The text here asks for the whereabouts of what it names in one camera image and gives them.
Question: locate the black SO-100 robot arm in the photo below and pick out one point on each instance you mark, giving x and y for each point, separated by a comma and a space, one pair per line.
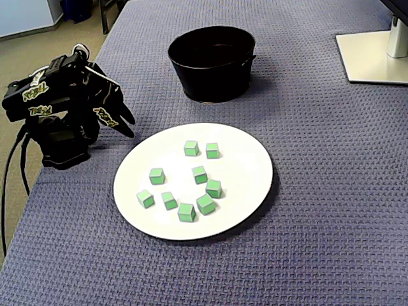
60, 150

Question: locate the blue woven table cloth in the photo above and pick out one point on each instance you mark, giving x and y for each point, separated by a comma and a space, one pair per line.
318, 191

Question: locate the white wall panel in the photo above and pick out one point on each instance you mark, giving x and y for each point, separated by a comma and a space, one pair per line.
22, 16

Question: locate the green foam cube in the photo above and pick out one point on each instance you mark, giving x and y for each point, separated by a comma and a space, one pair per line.
214, 188
186, 213
191, 149
169, 201
200, 176
157, 177
145, 199
212, 151
206, 205

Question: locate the blue bin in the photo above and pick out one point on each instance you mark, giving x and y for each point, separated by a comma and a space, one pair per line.
76, 11

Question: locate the dark chair frame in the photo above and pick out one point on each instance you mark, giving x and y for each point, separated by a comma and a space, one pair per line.
106, 24

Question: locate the black round bucket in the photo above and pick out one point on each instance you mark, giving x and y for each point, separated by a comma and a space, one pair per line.
216, 86

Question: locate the white round plate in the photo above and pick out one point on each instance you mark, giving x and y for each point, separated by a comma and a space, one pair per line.
236, 178

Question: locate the white monitor stand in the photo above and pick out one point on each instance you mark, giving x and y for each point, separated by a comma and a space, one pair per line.
366, 57

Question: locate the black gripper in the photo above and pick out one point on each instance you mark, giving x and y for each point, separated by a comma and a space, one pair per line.
106, 101

